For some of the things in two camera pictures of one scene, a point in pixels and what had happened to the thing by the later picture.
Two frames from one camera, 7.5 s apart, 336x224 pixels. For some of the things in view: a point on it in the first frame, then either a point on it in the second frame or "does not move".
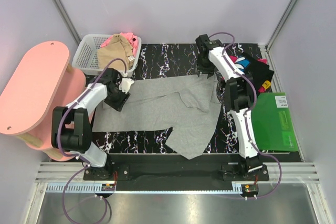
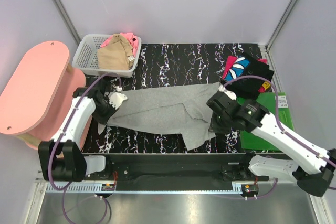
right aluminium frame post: [291, 4] does not move
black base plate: [165, 172] does not move
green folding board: [272, 125] does not move
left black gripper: [118, 105] to [103, 119]
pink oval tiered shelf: [31, 89] does not move
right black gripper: [209, 71] to [214, 127]
